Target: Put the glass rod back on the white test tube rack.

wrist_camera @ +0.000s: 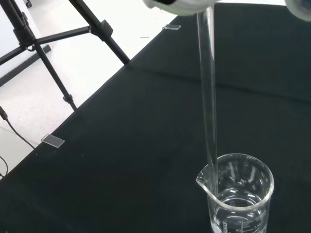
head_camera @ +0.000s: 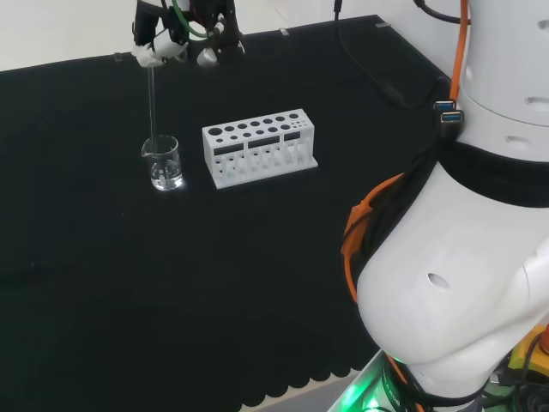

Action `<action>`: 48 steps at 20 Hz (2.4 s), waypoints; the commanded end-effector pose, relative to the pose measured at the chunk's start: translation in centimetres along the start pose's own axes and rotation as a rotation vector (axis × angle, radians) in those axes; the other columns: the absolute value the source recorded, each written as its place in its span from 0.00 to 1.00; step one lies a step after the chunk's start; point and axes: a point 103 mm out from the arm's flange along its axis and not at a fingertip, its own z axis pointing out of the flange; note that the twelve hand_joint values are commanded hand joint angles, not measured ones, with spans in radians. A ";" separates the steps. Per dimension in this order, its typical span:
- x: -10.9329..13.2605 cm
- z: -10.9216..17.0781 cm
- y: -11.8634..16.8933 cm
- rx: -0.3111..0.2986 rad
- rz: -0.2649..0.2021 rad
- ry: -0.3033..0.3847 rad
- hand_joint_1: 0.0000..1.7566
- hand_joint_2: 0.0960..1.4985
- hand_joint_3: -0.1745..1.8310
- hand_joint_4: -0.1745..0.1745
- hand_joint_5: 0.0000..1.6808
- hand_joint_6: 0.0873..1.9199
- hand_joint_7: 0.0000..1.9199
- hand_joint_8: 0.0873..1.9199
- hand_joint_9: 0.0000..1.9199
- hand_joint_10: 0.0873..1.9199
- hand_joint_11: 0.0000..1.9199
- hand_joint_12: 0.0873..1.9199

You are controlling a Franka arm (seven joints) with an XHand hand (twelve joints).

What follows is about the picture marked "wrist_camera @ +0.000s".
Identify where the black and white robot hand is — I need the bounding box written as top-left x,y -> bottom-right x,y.
142,0 -> 311,24

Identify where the black bench cloth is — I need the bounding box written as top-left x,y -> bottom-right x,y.
0,2 -> 311,233

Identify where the clear glass beaker with water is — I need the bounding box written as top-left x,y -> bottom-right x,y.
195,153 -> 275,233

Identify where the black camera tripod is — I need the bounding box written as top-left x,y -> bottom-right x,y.
0,0 -> 131,111

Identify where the black cable with plug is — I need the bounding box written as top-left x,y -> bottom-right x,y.
0,106 -> 37,150

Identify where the thin black cable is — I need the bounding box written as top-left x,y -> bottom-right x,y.
0,156 -> 9,180

